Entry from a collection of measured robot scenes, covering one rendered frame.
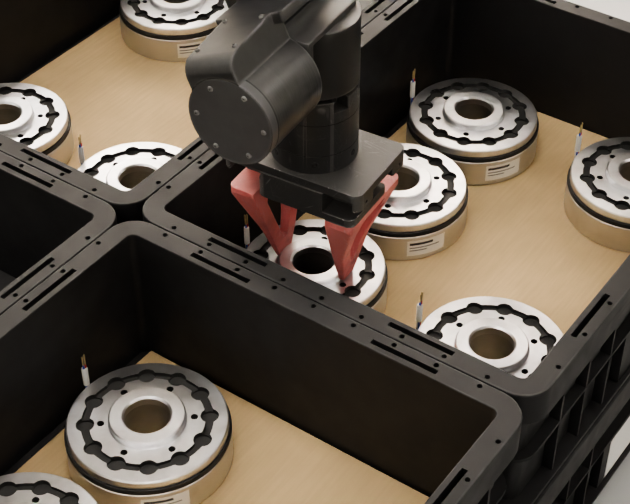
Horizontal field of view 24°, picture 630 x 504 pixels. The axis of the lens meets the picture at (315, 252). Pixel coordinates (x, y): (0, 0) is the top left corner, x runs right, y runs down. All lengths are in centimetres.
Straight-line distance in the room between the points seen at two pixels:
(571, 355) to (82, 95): 54
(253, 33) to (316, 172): 13
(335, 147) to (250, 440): 19
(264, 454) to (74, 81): 45
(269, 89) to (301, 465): 25
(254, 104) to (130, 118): 40
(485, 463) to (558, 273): 30
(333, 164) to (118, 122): 32
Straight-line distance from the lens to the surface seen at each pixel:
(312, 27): 87
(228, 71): 82
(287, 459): 93
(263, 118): 82
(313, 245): 102
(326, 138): 91
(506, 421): 82
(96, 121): 121
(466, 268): 106
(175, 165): 99
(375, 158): 94
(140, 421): 93
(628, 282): 92
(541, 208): 112
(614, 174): 111
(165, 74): 126
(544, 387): 84
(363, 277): 101
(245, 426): 95
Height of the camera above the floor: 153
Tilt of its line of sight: 41 degrees down
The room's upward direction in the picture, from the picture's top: straight up
